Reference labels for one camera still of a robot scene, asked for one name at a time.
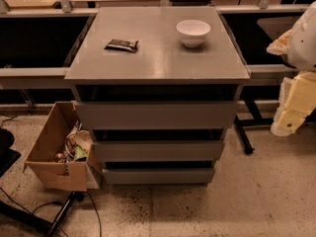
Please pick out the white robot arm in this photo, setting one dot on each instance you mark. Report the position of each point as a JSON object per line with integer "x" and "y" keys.
{"x": 299, "y": 43}

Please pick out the white ceramic bowl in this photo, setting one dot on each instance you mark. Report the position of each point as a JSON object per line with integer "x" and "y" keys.
{"x": 192, "y": 33}

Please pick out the grey drawer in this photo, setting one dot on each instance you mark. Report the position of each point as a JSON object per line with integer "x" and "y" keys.
{"x": 158, "y": 151}
{"x": 156, "y": 115}
{"x": 158, "y": 176}

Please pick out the grey drawer cabinet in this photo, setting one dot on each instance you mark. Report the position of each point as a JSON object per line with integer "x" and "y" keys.
{"x": 162, "y": 70}

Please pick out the grey middle drawer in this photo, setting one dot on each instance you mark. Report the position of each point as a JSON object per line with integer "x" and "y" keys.
{"x": 158, "y": 151}

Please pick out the black table frame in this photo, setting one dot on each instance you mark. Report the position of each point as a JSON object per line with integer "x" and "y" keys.
{"x": 257, "y": 115}

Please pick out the green packet in box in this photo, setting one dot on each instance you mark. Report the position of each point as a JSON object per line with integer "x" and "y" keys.
{"x": 80, "y": 153}

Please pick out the grey bottom drawer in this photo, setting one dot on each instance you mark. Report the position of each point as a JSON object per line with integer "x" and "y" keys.
{"x": 158, "y": 176}

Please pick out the open cardboard box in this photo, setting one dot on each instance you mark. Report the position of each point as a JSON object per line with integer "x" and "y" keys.
{"x": 52, "y": 155}

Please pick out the dark snack packet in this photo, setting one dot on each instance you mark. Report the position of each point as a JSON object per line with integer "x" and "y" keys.
{"x": 123, "y": 45}

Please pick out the grey top drawer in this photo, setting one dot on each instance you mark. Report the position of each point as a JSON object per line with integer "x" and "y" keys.
{"x": 156, "y": 115}

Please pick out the black object at left edge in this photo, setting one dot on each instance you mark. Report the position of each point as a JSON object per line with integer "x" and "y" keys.
{"x": 8, "y": 156}

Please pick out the black stand leg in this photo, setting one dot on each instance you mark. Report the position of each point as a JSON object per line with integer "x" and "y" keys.
{"x": 63, "y": 212}

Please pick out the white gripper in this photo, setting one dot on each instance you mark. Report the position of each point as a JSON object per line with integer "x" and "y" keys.
{"x": 304, "y": 43}

